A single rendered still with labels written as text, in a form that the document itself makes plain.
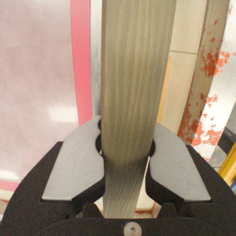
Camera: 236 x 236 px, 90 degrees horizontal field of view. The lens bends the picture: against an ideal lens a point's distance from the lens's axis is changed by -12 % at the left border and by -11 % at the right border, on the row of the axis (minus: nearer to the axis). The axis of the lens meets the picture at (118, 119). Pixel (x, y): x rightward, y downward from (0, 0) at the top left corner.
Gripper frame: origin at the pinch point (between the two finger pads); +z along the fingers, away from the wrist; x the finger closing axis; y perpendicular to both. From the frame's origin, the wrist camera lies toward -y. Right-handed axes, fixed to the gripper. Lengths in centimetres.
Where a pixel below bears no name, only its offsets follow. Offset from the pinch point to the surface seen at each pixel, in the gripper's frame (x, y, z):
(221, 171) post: 22.9, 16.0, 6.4
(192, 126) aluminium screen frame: 8.3, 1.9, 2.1
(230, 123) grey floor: 123, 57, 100
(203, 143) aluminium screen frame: 10.0, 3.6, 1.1
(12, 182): -21.9, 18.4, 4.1
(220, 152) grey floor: 129, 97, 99
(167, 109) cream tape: 6.0, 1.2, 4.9
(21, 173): -18.4, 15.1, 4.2
